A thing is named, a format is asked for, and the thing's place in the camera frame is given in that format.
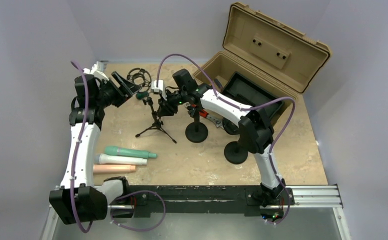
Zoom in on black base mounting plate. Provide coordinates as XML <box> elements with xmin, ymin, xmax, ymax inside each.
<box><xmin>111</xmin><ymin>185</ymin><xmax>295</xmax><ymax>220</ymax></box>

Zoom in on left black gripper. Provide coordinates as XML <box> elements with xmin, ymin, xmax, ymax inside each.
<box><xmin>95</xmin><ymin>72</ymin><xmax>140</xmax><ymax>109</ymax></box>

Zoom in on white microphone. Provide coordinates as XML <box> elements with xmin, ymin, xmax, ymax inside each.
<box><xmin>94</xmin><ymin>153</ymin><xmax>148</xmax><ymax>166</ymax></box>

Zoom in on round base shock mount stand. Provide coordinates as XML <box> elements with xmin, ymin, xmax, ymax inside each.
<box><xmin>222</xmin><ymin>118</ymin><xmax>248</xmax><ymax>165</ymax></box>

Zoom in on tan plastic tool case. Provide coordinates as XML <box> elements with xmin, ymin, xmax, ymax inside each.
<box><xmin>193</xmin><ymin>2</ymin><xmax>332</xmax><ymax>99</ymax></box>

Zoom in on red adjustable wrench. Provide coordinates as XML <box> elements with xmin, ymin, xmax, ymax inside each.
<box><xmin>184</xmin><ymin>103</ymin><xmax>223</xmax><ymax>128</ymax></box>

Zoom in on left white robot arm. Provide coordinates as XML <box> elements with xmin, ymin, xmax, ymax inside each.
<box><xmin>49</xmin><ymin>71</ymin><xmax>139</xmax><ymax>225</ymax></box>

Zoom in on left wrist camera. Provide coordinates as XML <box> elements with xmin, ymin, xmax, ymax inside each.
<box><xmin>83</xmin><ymin>61</ymin><xmax>109</xmax><ymax>81</ymax></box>

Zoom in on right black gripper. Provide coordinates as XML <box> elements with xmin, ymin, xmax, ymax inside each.
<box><xmin>158</xmin><ymin>88</ymin><xmax>188</xmax><ymax>116</ymax></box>

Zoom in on green microphone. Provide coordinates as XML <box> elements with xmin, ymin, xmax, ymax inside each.
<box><xmin>104</xmin><ymin>146</ymin><xmax>157</xmax><ymax>159</ymax></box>

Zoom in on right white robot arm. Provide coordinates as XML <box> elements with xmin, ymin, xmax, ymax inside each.
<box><xmin>151</xmin><ymin>69</ymin><xmax>287</xmax><ymax>204</ymax></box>

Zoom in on black tripod mic stand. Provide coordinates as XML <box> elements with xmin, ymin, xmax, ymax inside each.
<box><xmin>126</xmin><ymin>67</ymin><xmax>177</xmax><ymax>144</ymax></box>

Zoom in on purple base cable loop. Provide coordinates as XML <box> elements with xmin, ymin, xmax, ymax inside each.
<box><xmin>109</xmin><ymin>190</ymin><xmax>167</xmax><ymax>233</ymax></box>

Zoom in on round base clip stand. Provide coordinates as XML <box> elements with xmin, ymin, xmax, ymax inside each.
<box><xmin>185</xmin><ymin>104</ymin><xmax>208</xmax><ymax>143</ymax></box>

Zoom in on pink microphone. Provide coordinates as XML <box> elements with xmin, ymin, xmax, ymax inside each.
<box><xmin>93</xmin><ymin>164</ymin><xmax>136</xmax><ymax>174</ymax></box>

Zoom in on green handle screwdriver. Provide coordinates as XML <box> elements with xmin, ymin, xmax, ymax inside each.
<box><xmin>135</xmin><ymin>91</ymin><xmax>149</xmax><ymax>100</ymax></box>

